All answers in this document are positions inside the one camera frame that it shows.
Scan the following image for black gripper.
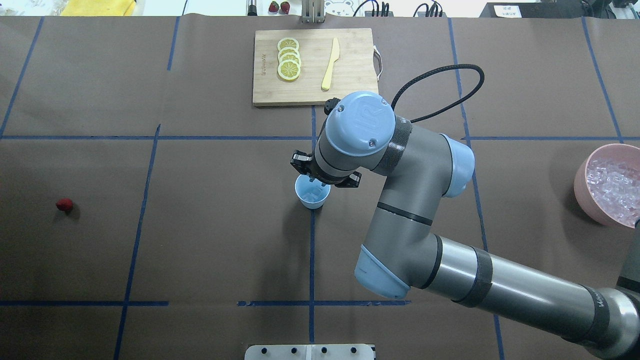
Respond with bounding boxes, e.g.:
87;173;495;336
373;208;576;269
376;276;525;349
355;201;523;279
290;150;362;189

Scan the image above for ice cube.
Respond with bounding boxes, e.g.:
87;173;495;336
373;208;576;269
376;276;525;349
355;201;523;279
301;186;328;204

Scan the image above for red strawberry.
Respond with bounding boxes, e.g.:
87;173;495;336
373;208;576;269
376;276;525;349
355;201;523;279
55;198;74;213

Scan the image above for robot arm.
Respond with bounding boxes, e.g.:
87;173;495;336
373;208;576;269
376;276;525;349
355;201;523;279
290;91;639;360

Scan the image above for light blue plastic cup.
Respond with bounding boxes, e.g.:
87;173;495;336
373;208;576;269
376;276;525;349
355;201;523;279
294;174;332;210

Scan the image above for pile of clear ice cubes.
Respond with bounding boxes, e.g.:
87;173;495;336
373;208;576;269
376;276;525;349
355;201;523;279
586;158;640;227

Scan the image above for yellow plastic knife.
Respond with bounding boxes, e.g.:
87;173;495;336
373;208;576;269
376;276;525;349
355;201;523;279
321;37;341;91

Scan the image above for lemon slice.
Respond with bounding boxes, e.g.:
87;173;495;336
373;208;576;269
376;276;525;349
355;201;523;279
278;47;301;62
277;63;302;82
279;52;302;68

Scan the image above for bamboo cutting board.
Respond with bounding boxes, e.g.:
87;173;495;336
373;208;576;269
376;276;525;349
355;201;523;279
253;28;378;107

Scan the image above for bear sticker card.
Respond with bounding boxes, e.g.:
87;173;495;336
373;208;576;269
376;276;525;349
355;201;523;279
323;0;357;17

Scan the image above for spare strawberry right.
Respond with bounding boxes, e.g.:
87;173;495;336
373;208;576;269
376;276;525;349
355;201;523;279
279;1;291;15

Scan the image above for spare strawberry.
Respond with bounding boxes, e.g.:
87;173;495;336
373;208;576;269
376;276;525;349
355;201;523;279
268;0;281;14
279;1;291;15

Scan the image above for spare strawberry left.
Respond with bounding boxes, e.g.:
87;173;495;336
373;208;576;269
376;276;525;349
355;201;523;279
268;0;281;14

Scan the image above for black power adapter box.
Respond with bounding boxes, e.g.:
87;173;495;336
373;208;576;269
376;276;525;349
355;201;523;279
478;2;537;19

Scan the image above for pink bowl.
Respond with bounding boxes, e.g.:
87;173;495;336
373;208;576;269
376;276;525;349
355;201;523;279
573;143;639;229

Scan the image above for yellow cloth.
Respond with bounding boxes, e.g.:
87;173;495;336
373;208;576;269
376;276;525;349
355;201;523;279
61;0;137;17

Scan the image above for lemon slice nearest handle end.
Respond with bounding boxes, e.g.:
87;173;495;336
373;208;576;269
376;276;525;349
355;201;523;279
277;37;300;51

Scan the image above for aluminium frame post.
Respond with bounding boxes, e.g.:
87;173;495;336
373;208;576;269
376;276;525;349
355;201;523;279
301;0;326;24

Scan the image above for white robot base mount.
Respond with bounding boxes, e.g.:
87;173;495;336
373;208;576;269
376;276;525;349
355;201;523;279
244;343;377;360

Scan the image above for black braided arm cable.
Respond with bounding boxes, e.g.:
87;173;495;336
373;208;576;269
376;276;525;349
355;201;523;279
391;64;485;124

